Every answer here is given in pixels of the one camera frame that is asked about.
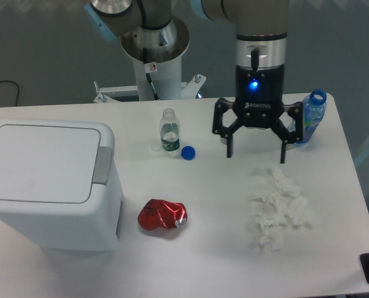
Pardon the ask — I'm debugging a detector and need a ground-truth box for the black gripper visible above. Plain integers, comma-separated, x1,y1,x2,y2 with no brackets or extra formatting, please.
212,65,304,164

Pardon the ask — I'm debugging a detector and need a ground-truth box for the white trash can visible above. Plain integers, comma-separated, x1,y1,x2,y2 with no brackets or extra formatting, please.
0,119,123,251

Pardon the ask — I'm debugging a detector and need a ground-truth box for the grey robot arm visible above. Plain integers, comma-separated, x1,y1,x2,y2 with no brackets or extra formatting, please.
84,1,304,156

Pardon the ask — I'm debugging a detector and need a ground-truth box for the crushed red can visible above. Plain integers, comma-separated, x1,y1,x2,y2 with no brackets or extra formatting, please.
137,199,188,231

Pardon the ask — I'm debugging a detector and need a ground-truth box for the blue labelled plastic bottle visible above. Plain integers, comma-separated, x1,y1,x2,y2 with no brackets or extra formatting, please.
293,89,327,147

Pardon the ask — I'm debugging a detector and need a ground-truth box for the blue bottle cap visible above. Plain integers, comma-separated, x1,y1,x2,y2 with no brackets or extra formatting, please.
181,145,196,161

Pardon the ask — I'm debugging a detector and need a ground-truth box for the clear empty plastic bottle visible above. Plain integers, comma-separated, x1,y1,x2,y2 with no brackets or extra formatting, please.
159,108,180,156

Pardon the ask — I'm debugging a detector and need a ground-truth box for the crumpled white tissue pile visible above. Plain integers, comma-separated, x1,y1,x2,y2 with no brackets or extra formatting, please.
248,165,312,253

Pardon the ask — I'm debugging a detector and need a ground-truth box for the white bottle cap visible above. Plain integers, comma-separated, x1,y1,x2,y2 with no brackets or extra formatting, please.
150,143,161,151

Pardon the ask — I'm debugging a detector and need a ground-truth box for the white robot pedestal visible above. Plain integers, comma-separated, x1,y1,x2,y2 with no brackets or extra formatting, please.
94,16,207,103

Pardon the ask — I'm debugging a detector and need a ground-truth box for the black floor cable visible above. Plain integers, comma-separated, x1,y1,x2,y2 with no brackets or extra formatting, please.
0,79,21,108

